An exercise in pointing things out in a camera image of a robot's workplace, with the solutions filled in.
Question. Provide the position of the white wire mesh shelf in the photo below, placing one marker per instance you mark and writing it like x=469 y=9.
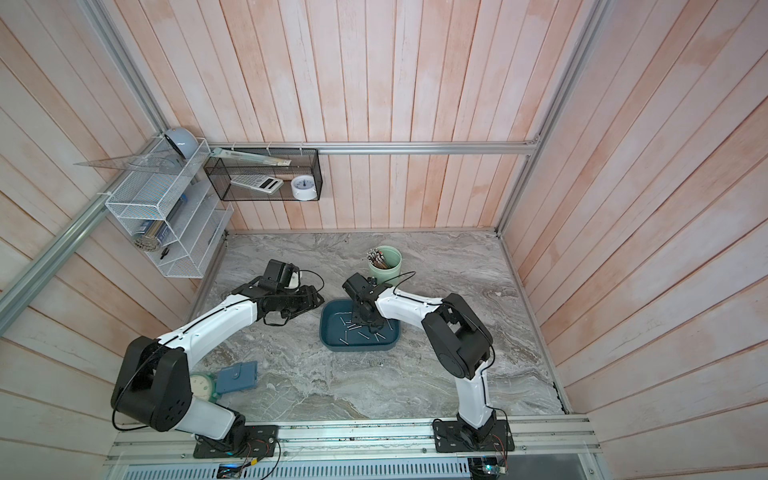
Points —
x=196 y=217

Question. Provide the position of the clear green ruler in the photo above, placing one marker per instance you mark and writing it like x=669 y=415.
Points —
x=254 y=158

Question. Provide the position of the black wire mesh basket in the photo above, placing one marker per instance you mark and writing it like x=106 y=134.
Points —
x=303 y=162

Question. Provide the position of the light blue round speaker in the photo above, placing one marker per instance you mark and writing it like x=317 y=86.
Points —
x=182 y=141

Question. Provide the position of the white calculator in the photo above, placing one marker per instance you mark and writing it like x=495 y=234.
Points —
x=258 y=182

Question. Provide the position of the teal plastic storage tray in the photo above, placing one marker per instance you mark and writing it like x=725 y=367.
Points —
x=340 y=332

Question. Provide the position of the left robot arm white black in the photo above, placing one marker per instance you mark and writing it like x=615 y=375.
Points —
x=153 y=386

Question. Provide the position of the pencils bundle in cup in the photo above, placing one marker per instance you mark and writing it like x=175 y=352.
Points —
x=377 y=259

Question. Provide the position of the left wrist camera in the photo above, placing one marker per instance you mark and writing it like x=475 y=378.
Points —
x=280 y=276

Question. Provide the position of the rolled silver brush bundle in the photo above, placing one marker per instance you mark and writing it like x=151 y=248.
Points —
x=151 y=235

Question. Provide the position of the mint green pencil cup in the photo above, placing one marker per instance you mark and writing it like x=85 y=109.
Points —
x=394 y=259

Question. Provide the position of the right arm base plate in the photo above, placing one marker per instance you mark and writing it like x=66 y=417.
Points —
x=474 y=435

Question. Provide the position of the aluminium front rail frame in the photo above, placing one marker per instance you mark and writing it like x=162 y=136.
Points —
x=529 y=447

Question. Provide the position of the green alarm clock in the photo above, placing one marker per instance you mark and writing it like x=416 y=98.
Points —
x=203 y=386

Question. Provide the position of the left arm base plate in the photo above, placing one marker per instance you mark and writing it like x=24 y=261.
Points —
x=253 y=441

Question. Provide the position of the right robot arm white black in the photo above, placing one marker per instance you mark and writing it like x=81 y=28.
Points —
x=462 y=344

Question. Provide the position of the white tape roll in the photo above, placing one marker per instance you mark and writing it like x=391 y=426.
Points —
x=304 y=188

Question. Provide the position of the clear triangle ruler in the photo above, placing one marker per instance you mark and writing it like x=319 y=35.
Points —
x=160 y=162

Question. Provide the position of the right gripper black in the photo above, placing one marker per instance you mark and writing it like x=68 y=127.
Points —
x=356 y=317

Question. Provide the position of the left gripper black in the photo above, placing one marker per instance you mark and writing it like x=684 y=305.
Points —
x=309 y=300

